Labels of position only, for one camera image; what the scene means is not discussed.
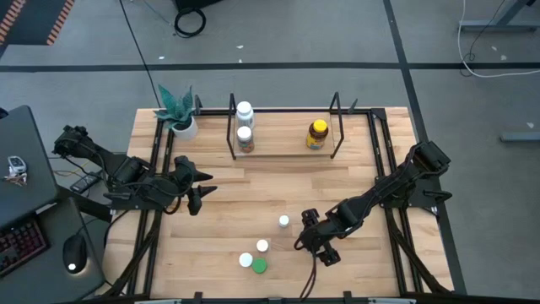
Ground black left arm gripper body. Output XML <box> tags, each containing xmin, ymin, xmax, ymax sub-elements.
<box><xmin>175</xmin><ymin>155</ymin><xmax>203</xmax><ymax>216</ymax></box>

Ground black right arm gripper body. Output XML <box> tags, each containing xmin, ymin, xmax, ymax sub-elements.
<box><xmin>300</xmin><ymin>225</ymin><xmax>338</xmax><ymax>254</ymax></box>

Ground clear gummy bottle white cap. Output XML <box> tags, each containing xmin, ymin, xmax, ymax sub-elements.
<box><xmin>235</xmin><ymin>125</ymin><xmax>256</xmax><ymax>154</ymax></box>

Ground tall white medicine bottle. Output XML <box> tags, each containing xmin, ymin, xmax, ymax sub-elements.
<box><xmin>235</xmin><ymin>100</ymin><xmax>256</xmax><ymax>129</ymax></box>

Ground amber bottle yellow cap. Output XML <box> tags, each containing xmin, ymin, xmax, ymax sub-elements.
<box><xmin>305</xmin><ymin>119</ymin><xmax>330</xmax><ymax>151</ymax></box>

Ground potted plant white pot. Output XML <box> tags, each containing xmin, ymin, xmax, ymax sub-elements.
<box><xmin>154</xmin><ymin>83</ymin><xmax>199</xmax><ymax>142</ymax></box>

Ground black power adapter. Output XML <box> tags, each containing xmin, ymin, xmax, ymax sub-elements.
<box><xmin>69</xmin><ymin>171</ymin><xmax>102</xmax><ymax>194</ymax></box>

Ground black desk crossbar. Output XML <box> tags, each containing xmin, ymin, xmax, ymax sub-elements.
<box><xmin>57</xmin><ymin>185</ymin><xmax>113</xmax><ymax>223</ymax></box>

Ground black computer mouse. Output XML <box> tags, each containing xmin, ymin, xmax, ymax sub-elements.
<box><xmin>62</xmin><ymin>233</ymin><xmax>89</xmax><ymax>274</ymax></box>

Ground key fob with keys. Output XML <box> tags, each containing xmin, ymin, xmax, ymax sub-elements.
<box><xmin>3</xmin><ymin>155</ymin><xmax>29</xmax><ymax>187</ymax></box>

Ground black equipment box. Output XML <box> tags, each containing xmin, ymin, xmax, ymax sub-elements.
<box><xmin>174</xmin><ymin>0</ymin><xmax>224</xmax><ymax>13</ymax></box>

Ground gray lower desk panel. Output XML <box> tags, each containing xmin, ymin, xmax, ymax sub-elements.
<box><xmin>0</xmin><ymin>198</ymin><xmax>106</xmax><ymax>304</ymax></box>

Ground black backlit keyboard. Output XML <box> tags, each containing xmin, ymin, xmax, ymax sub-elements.
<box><xmin>0</xmin><ymin>217</ymin><xmax>51</xmax><ymax>280</ymax></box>

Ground black mat orange stripes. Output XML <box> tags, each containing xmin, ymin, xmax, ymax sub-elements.
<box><xmin>0</xmin><ymin>0</ymin><xmax>76</xmax><ymax>46</ymax></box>

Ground gray metal desk foot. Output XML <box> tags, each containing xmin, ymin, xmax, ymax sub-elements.
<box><xmin>499</xmin><ymin>131</ymin><xmax>540</xmax><ymax>143</ymax></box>
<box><xmin>457</xmin><ymin>0</ymin><xmax>540</xmax><ymax>34</ymax></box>

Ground black aluminium table frame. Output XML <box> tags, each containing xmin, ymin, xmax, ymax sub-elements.
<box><xmin>100</xmin><ymin>107</ymin><xmax>456</xmax><ymax>304</ymax></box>

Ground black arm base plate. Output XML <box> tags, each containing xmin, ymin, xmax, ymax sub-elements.
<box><xmin>110</xmin><ymin>176</ymin><xmax>172</xmax><ymax>211</ymax></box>
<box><xmin>375</xmin><ymin>175</ymin><xmax>453</xmax><ymax>209</ymax></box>

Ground black wire shelf rack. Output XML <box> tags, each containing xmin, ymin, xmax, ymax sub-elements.
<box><xmin>226</xmin><ymin>91</ymin><xmax>359</xmax><ymax>161</ymax></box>

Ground black floor cable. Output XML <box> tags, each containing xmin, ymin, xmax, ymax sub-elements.
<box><xmin>119</xmin><ymin>0</ymin><xmax>164</xmax><ymax>109</ymax></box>

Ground coiled black cable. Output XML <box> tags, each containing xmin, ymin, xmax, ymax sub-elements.
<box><xmin>173</xmin><ymin>7</ymin><xmax>208</xmax><ymax>39</ymax></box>

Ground white floor cable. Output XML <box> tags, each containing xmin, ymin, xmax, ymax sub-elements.
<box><xmin>457</xmin><ymin>0</ymin><xmax>540</xmax><ymax>79</ymax></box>

